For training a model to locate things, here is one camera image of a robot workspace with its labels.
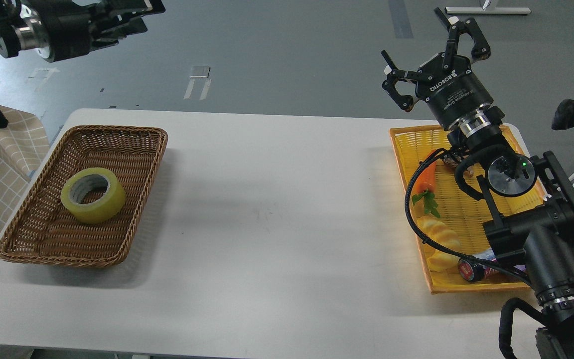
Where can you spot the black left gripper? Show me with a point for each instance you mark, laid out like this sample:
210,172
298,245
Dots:
73,30

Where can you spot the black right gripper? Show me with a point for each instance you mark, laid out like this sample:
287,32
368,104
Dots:
454,89

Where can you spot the yellow tape roll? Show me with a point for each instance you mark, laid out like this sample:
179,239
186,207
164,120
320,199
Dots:
77,187

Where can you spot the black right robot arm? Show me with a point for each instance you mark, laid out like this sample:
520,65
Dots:
541,239

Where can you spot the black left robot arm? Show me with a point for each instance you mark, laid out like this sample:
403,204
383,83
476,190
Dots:
21,29

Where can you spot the white stand base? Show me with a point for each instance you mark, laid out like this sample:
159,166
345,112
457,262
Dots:
487,7

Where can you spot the brown toy animal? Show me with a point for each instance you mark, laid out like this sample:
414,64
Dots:
452,161

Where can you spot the orange toy carrot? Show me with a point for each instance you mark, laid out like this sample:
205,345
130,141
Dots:
423,194

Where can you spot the yellow plastic basket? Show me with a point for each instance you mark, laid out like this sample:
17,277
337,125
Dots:
458,211

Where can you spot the yellow toy croissant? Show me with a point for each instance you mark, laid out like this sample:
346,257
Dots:
440,233

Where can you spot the small dark jar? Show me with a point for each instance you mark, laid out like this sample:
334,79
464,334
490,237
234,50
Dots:
472,271

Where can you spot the brown wicker basket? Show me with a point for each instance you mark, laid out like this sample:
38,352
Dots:
44,231

